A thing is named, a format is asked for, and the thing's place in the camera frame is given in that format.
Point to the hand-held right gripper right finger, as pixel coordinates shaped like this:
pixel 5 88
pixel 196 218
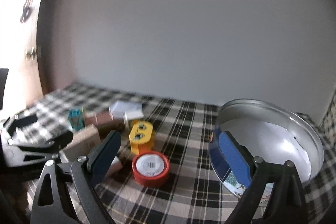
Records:
pixel 233 157

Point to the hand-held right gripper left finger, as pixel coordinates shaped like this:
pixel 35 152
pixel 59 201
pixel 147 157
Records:
pixel 105 155

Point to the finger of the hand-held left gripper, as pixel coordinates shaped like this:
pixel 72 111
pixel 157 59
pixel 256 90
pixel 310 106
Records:
pixel 25 121
pixel 61 141

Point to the dark brown block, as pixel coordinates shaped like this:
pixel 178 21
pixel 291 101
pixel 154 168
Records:
pixel 84 141

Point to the teal bear block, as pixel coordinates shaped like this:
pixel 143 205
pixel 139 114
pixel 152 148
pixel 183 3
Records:
pixel 76 120

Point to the copper brown block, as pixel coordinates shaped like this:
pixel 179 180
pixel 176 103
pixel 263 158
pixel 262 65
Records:
pixel 103 119

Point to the yellow toy with eyes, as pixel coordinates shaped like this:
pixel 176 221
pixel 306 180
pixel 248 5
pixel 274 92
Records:
pixel 141 134

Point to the red round container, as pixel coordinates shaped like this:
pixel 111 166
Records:
pixel 151 167

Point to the white cube with sun print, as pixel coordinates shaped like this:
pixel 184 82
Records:
pixel 134 117

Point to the round metal tin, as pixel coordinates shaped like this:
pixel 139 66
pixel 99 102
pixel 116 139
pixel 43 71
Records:
pixel 262 113

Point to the clear plastic box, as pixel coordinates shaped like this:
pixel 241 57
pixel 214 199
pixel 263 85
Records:
pixel 126 107

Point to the plaid tablecloth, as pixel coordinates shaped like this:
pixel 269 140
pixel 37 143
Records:
pixel 189 134

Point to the round door knob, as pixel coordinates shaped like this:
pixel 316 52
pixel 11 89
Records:
pixel 32 53

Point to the wooden door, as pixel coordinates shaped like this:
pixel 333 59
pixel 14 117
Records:
pixel 18 37

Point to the draped plaid cloth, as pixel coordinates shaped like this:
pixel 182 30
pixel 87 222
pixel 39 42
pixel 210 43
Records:
pixel 328 119

